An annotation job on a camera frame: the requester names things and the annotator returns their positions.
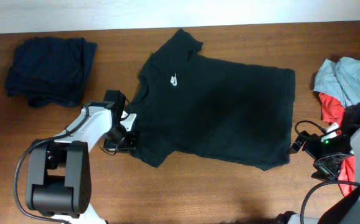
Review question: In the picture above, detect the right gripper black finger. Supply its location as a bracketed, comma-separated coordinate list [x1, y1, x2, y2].
[288, 135, 308, 154]
[311, 170, 333, 181]

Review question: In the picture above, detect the black Nike t-shirt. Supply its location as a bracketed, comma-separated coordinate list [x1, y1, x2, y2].
[131, 30, 295, 170]

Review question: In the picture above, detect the light grey-blue shirt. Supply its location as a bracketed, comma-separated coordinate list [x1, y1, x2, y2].
[313, 57, 360, 107]

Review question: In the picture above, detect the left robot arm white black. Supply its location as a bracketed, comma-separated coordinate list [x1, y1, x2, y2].
[20, 90, 138, 223]

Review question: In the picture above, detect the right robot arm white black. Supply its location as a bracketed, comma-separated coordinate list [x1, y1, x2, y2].
[273, 103, 360, 224]

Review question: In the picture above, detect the red mesh shirt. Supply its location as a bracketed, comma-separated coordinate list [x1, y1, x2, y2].
[318, 60, 360, 224]

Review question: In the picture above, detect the folded navy blue garment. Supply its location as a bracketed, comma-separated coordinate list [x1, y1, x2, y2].
[4, 37, 97, 108]

